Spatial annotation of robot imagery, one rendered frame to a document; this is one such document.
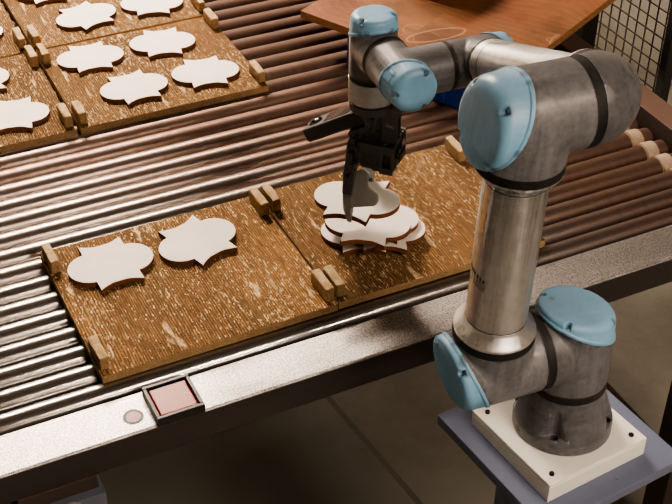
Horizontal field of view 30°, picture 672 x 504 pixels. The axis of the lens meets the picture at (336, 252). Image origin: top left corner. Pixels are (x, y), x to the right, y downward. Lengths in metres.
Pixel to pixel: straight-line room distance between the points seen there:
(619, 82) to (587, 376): 0.49
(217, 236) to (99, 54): 0.72
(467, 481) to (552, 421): 1.21
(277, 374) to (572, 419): 0.46
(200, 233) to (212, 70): 0.58
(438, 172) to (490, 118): 0.93
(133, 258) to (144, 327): 0.17
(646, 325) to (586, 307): 1.77
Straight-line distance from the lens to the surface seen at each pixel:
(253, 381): 1.98
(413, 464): 3.11
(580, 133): 1.52
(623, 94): 1.55
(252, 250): 2.21
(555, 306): 1.81
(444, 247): 2.22
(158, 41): 2.85
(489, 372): 1.74
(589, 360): 1.82
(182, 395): 1.95
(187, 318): 2.07
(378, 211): 2.09
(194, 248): 2.20
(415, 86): 1.84
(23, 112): 2.63
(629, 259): 2.29
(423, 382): 3.32
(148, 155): 2.50
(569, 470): 1.90
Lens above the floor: 2.28
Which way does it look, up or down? 38 degrees down
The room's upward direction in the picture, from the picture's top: 1 degrees clockwise
